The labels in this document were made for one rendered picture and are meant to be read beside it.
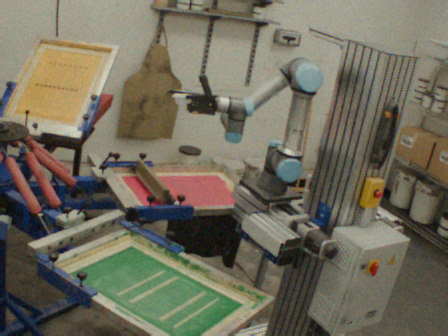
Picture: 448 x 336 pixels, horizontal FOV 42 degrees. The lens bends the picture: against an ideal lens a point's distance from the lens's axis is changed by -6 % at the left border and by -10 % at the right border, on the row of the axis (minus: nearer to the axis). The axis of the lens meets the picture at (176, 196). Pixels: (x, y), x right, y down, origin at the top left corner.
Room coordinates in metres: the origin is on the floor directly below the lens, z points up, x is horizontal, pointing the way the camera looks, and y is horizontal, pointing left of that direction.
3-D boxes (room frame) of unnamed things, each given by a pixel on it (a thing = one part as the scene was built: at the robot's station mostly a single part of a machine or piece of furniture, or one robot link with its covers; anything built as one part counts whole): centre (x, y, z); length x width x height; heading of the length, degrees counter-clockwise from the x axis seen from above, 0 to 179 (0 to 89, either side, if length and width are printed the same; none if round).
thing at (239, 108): (2.49, -0.19, 1.65); 0.11 x 0.08 x 0.09; 100
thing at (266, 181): (2.67, -0.43, 1.31); 0.15 x 0.15 x 0.10
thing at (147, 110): (5.15, 0.36, 1.06); 0.53 x 0.07 x 1.05; 117
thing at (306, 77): (2.54, -0.45, 1.63); 0.15 x 0.12 x 0.55; 10
